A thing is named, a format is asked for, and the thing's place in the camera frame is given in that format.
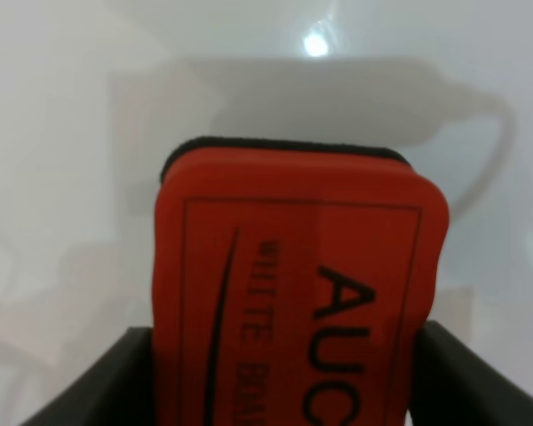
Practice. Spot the white whiteboard with grey frame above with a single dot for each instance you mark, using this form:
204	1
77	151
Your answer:
94	95

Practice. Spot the red whiteboard eraser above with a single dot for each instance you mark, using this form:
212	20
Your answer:
290	280

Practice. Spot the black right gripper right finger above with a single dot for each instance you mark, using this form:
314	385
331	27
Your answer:
453	386

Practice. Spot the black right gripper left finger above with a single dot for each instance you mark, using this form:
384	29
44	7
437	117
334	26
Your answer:
117	390

